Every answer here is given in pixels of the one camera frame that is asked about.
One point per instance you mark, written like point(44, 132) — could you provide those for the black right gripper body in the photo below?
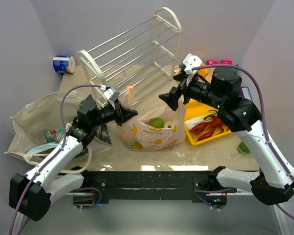
point(180, 90)

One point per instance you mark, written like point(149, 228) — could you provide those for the red apple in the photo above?
point(126, 137)

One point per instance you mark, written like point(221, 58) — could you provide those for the orange ring doughnut bread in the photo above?
point(203, 72)

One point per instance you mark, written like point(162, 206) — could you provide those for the blue brown chips bag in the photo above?
point(46, 148)

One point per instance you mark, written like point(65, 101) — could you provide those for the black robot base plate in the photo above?
point(103, 186)

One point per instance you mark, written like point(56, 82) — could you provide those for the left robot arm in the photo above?
point(29, 194)

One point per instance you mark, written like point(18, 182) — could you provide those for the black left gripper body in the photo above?
point(117, 112)

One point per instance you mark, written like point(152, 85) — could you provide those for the purple box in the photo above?
point(246, 93)

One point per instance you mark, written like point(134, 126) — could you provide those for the green custard apple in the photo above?
point(156, 122)

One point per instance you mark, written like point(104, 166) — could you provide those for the red lobster toy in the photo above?
point(207, 128)

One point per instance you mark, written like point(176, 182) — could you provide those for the pink box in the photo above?
point(213, 62)

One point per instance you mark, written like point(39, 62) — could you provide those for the white glazed doughnut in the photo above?
point(169, 124)

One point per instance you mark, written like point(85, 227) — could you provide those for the translucent orange plastic bag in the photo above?
point(148, 138)

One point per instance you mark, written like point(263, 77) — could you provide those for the white celery cabbage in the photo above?
point(191, 123)

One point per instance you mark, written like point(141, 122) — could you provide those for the blue toilet paper roll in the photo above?
point(64, 64)

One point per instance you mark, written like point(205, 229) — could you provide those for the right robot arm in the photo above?
point(274, 183)

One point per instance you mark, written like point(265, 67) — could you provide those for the cream canvas tote bag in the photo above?
point(43, 115)

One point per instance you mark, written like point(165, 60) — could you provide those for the green glass bottle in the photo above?
point(243, 149)

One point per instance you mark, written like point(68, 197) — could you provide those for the green red snack packet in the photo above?
point(54, 135)

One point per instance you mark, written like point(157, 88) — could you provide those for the yellow plastic bin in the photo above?
point(196, 109)

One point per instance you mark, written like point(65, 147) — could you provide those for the white metal shoe rack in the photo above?
point(143, 56)

